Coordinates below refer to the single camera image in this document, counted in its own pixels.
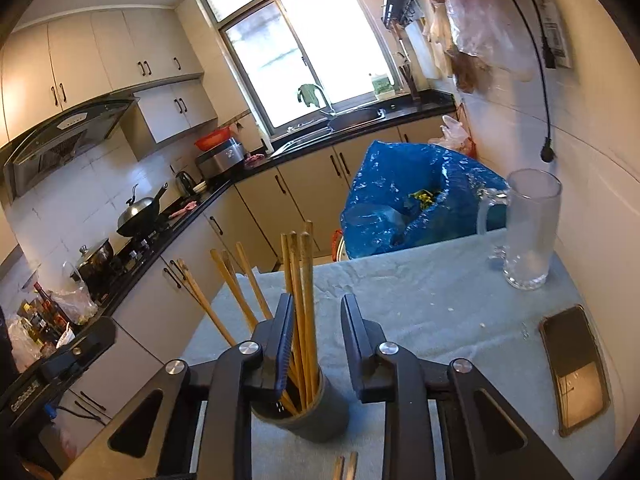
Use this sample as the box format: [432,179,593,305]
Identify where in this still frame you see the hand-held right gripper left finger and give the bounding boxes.
[107,292,296,480]

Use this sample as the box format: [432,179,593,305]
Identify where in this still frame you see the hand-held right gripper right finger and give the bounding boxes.
[340,294,573,480]

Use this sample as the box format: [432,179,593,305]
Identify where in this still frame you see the bunch of wooden chopsticks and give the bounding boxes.
[170,220,321,416]

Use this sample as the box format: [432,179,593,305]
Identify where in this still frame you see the dark grey perforated utensil holder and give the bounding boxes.
[250,365,351,443]

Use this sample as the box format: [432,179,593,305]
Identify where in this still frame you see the group of condiment bottles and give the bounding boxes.
[17,282,66,356]

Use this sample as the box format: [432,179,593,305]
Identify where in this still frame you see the clear plastic bag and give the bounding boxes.
[50,280,98,326]

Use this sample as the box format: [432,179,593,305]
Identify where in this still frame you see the grey-blue tablecloth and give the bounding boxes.
[60,227,640,480]

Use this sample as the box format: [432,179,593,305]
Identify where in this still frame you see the steel cooking pot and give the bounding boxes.
[75,237,116,281]

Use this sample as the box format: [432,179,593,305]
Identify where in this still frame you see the black gas stove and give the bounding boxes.
[100,225,171,291]

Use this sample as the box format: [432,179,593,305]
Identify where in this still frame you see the blue plastic bag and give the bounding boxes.
[341,140,511,261]

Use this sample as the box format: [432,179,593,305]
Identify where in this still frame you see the beige base cabinets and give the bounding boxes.
[65,127,446,456]

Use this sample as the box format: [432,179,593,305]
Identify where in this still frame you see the black wok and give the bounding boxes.
[116,182,169,237]

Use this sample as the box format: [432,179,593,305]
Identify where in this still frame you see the black kitchen countertop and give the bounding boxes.
[0,91,457,376]

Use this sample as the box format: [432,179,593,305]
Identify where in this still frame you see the silver rice cooker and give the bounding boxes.
[195,137,247,178]

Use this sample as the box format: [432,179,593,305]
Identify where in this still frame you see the steel sink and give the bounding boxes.
[272,125,333,156]

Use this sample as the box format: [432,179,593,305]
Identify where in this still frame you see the clear glass mug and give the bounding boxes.
[477,169,563,291]

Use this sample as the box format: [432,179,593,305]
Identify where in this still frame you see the red plastic basin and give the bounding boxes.
[194,128,233,152]

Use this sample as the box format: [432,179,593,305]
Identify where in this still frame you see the dark smartphone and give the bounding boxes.
[539,304,612,438]

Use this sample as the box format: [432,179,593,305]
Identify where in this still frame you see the white plastic bag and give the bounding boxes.
[440,115,471,148]

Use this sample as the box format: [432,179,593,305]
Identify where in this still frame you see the black range hood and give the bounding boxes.
[2,96,141,198]

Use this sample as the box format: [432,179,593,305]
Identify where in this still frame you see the steel faucet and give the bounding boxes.
[312,85,337,117]

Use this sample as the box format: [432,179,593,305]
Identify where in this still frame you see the green cloth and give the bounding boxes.
[296,83,323,107]

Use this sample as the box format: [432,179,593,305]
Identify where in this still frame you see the kitchen window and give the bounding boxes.
[195,0,416,136]

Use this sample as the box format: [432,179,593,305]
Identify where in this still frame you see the hanging clear plastic bags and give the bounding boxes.
[365,0,536,93]

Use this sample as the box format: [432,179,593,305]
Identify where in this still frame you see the white power socket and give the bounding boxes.
[540,0,573,68]

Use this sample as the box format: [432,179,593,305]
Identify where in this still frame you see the beige wall cabinets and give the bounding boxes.
[0,7,218,146]

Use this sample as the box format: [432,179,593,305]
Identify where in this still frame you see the black power cable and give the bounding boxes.
[500,0,558,162]

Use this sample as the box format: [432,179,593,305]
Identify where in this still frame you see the black wall rack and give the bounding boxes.
[382,0,426,31]

